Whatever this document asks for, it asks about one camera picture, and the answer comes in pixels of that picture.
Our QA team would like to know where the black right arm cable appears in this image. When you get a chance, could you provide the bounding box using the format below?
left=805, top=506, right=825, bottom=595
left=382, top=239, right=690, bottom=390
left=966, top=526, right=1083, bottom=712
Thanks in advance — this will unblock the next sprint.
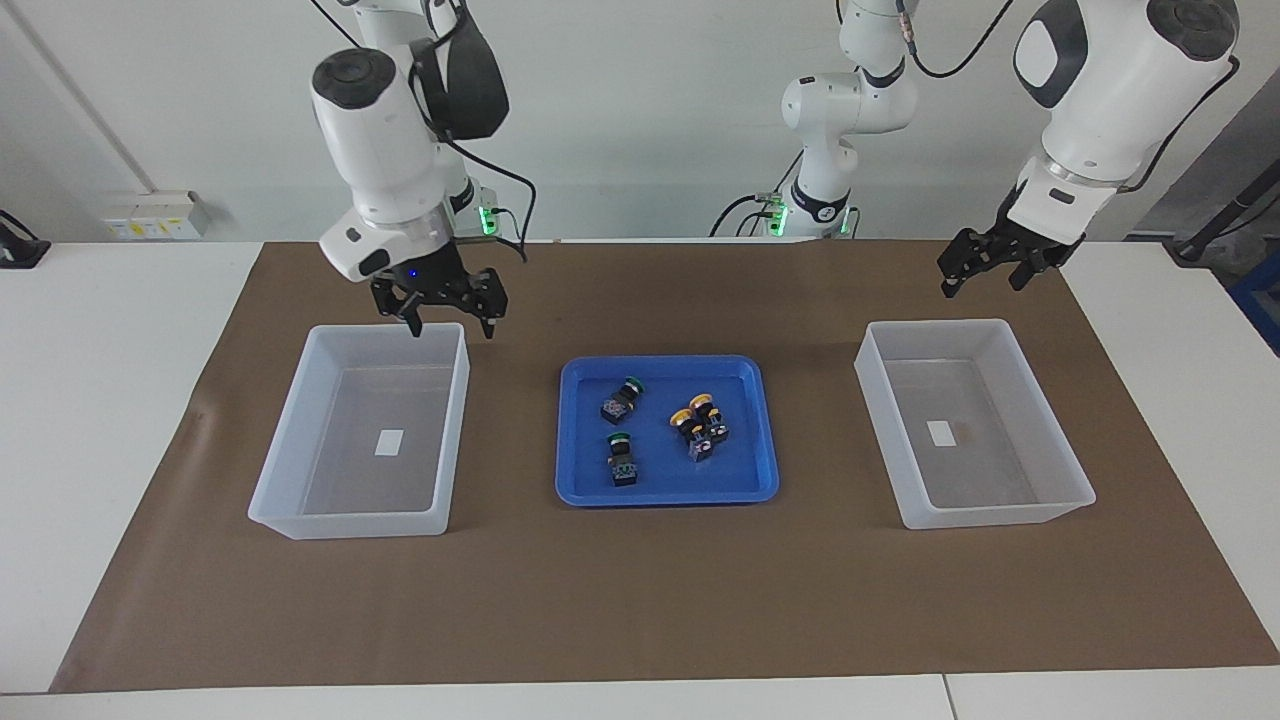
left=430, top=135, right=538, bottom=264

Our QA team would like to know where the blue crate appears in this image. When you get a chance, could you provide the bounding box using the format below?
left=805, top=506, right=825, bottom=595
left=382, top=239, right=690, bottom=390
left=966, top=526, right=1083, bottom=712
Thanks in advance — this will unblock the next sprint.
left=1228, top=250, right=1280, bottom=356

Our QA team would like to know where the dark tripod pole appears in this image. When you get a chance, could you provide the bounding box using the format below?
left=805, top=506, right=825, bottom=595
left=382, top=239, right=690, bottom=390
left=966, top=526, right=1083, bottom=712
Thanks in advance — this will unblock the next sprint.
left=1175, top=160, right=1280, bottom=263

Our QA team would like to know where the green push button switch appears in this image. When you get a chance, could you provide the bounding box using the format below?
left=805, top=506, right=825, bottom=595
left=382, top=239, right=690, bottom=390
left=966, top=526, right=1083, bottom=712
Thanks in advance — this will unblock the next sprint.
left=606, top=431, right=641, bottom=489
left=600, top=376, right=646, bottom=425

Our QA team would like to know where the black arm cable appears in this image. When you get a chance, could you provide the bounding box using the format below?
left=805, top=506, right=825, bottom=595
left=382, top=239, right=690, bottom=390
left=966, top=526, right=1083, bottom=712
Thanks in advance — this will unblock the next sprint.
left=898, top=0, right=1243, bottom=193
left=430, top=135, right=538, bottom=264

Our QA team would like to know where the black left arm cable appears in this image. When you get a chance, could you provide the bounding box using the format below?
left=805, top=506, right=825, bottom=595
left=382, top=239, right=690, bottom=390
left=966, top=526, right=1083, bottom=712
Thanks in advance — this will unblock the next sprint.
left=898, top=0, right=1243, bottom=193

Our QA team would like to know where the white wall socket box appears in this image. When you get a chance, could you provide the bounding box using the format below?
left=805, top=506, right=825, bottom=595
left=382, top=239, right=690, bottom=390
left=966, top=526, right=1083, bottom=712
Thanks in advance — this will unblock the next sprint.
left=100, top=190, right=211, bottom=241

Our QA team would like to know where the white wall cable conduit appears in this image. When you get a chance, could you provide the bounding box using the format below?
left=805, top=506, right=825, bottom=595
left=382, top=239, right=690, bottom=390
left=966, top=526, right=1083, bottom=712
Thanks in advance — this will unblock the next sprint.
left=5, top=0, right=153, bottom=196

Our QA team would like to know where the blue plastic tray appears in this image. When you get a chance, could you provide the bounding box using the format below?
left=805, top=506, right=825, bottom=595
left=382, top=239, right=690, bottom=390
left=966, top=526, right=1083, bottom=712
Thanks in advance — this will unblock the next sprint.
left=555, top=355, right=781, bottom=508

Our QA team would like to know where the thin black base cable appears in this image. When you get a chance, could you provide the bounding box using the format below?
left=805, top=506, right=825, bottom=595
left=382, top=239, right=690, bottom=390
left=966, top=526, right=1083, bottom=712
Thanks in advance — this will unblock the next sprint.
left=745, top=150, right=807, bottom=239
left=709, top=195, right=773, bottom=239

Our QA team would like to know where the yellow push button switch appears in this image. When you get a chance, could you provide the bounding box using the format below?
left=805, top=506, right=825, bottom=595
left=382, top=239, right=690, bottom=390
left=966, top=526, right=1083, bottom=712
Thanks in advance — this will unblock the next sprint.
left=668, top=405, right=714, bottom=463
left=688, top=392, right=731, bottom=448

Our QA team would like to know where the brown paper table mat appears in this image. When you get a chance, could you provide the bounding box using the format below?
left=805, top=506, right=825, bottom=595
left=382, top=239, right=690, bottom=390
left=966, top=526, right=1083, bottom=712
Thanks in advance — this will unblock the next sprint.
left=50, top=240, right=1280, bottom=694

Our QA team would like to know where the black device at table edge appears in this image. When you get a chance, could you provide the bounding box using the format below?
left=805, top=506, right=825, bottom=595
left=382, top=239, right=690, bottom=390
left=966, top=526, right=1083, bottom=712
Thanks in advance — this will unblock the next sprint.
left=0, top=210, right=51, bottom=269

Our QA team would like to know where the translucent white plastic box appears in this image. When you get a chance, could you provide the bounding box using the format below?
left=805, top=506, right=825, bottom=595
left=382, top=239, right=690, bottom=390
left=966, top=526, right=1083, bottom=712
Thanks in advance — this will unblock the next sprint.
left=854, top=318, right=1097, bottom=531
left=247, top=322, right=471, bottom=541

